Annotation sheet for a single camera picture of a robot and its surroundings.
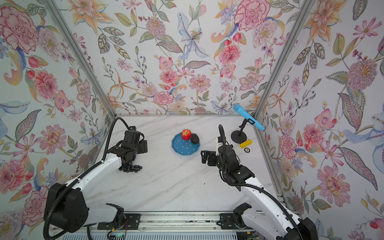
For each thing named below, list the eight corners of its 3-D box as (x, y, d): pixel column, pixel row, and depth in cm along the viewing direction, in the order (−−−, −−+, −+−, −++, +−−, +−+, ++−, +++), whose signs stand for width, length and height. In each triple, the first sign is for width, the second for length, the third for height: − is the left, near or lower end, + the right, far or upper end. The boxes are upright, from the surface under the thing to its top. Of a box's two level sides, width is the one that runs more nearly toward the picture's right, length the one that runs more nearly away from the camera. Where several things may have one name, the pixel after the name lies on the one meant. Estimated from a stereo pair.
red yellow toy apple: (181, 140, 107) (180, 134, 102) (183, 134, 111) (183, 128, 106) (189, 142, 106) (189, 136, 101) (191, 135, 110) (191, 130, 105)
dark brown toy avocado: (194, 145, 104) (194, 142, 101) (189, 138, 108) (189, 134, 105) (200, 143, 105) (200, 140, 102) (195, 135, 109) (195, 132, 106)
